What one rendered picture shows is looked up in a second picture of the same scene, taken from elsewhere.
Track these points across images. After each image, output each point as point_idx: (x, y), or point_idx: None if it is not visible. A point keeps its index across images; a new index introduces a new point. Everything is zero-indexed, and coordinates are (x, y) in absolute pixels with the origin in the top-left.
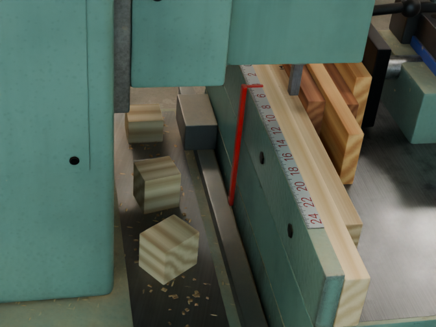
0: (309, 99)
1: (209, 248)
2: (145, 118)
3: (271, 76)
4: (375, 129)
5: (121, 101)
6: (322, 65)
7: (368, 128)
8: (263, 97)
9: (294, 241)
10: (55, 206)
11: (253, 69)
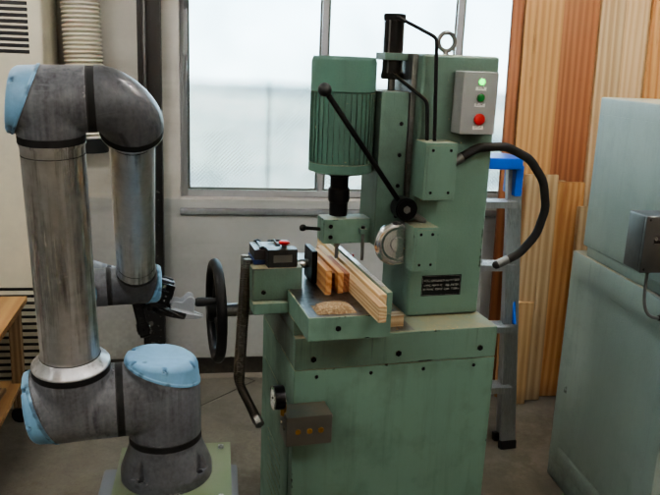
0: (330, 255)
1: None
2: (392, 311)
3: (344, 260)
4: (302, 276)
5: None
6: (325, 259)
7: (304, 276)
8: (346, 253)
9: None
10: None
11: (351, 258)
